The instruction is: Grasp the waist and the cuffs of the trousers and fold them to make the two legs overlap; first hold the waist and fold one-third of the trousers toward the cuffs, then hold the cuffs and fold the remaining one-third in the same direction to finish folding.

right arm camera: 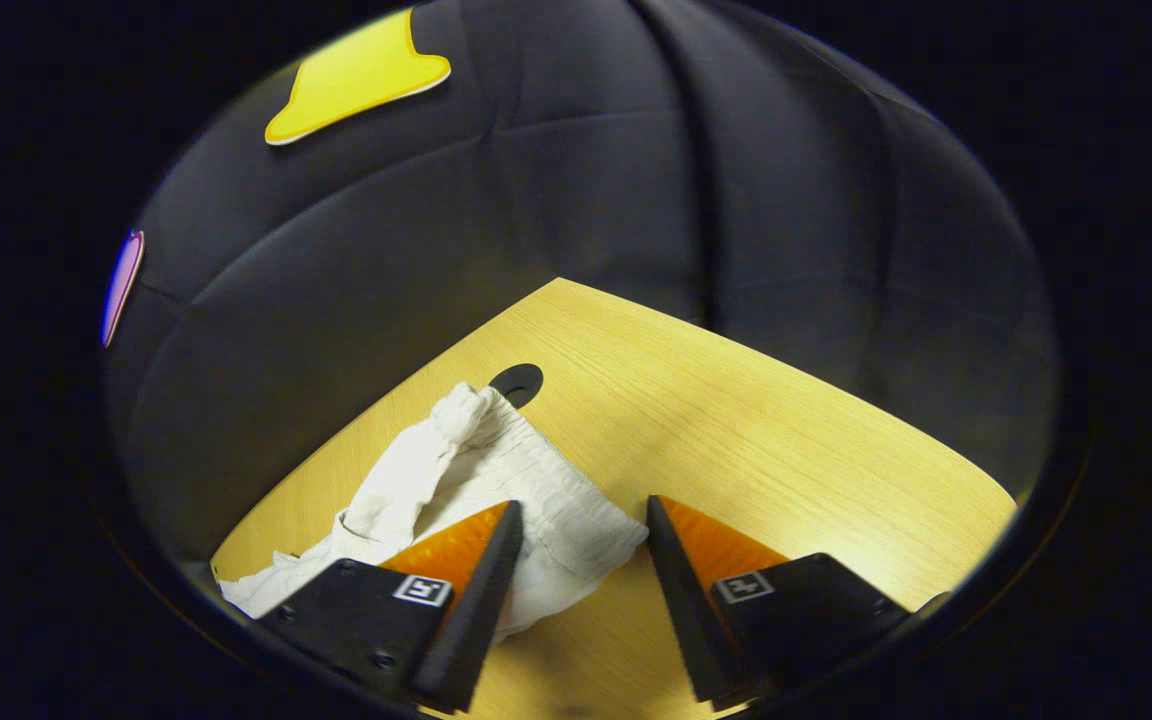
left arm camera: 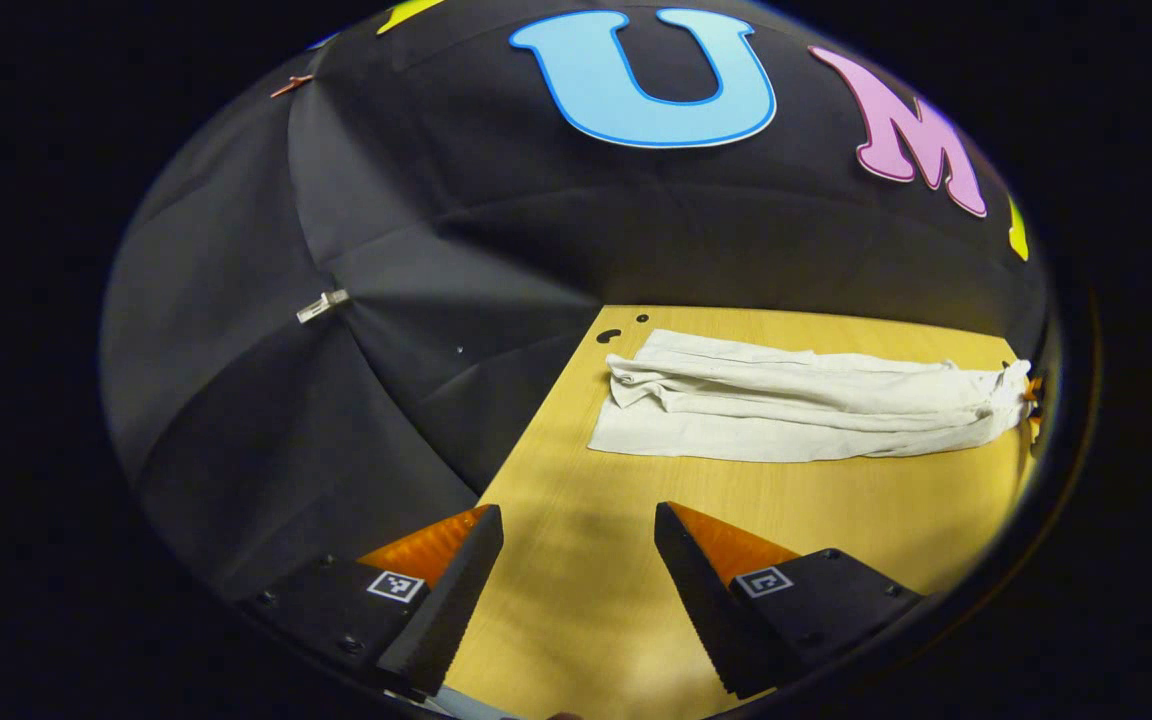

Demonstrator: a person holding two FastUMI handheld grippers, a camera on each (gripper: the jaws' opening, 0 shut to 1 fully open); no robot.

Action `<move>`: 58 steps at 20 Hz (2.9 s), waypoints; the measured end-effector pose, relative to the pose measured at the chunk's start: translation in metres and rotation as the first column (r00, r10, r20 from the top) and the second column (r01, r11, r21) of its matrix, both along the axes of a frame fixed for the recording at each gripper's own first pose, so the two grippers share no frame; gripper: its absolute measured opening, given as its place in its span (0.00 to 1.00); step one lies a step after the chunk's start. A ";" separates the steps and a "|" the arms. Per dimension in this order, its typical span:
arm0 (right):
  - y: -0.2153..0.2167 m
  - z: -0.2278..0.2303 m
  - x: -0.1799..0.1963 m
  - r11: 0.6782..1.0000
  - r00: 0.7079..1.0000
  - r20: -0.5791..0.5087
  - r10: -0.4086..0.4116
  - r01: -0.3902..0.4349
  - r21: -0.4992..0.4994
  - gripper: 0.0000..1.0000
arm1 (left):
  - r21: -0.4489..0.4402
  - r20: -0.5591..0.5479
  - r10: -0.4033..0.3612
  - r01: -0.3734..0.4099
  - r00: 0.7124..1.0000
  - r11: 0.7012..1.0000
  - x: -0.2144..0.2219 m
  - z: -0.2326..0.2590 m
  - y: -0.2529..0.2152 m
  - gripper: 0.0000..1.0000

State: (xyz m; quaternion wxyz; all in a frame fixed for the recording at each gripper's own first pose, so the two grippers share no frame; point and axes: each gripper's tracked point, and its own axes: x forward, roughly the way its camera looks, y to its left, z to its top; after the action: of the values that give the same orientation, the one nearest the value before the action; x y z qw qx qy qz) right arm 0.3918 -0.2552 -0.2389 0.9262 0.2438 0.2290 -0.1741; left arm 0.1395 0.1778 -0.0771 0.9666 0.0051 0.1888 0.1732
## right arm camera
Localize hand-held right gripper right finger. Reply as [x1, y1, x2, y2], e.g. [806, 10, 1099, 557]
[644, 494, 953, 707]

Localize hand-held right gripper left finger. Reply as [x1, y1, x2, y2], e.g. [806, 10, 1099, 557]
[256, 499, 525, 715]

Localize white jeans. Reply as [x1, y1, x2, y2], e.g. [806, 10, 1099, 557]
[219, 382, 649, 641]

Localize black backdrop cloth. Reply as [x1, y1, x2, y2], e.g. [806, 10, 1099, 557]
[101, 0, 1057, 561]

